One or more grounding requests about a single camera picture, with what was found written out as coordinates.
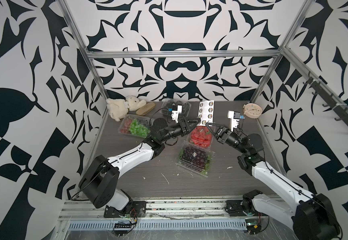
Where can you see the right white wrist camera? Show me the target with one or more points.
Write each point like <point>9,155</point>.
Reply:
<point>235,120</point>

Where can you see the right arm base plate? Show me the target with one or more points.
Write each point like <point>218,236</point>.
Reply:
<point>242,208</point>

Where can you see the white plush toy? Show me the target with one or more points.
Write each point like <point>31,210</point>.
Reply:
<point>119,108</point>

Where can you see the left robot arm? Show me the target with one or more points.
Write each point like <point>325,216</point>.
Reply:
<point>99,182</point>

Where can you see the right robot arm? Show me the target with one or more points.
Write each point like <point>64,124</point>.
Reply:
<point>309,216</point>

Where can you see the purple grape clamshell box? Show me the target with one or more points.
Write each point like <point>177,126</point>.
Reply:
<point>200,164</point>

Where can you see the strawberry clamshell box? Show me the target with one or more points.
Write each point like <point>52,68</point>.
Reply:
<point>201,137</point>

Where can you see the white fruit sticker sheet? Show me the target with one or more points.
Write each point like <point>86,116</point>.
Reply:
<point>206,112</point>

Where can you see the right black controller board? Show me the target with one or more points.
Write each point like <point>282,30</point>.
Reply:
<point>253,227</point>

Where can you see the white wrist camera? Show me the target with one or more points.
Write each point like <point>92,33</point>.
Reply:
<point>235,120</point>
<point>174,113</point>

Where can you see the beige alarm clock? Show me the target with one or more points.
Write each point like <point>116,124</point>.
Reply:
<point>252,111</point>

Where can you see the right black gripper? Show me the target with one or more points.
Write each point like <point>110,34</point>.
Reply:
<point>225,136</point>

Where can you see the left black controller board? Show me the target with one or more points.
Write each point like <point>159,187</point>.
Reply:
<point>120,229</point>

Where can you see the green grape clamshell box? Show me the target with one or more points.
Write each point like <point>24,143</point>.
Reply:
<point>135,125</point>

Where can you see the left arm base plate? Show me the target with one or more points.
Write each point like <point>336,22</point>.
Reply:
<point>133,209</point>

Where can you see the empty stacked clamshell boxes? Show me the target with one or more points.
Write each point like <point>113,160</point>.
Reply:
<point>169,105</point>

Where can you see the black controller board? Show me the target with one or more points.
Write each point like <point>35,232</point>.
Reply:
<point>253,227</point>
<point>120,229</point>

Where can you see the black wall hook rail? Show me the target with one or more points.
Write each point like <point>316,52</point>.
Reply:
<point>331,100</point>

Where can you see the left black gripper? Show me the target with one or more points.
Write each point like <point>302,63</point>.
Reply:
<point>184,127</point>

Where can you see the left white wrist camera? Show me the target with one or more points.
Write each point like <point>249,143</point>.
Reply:
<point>174,113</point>

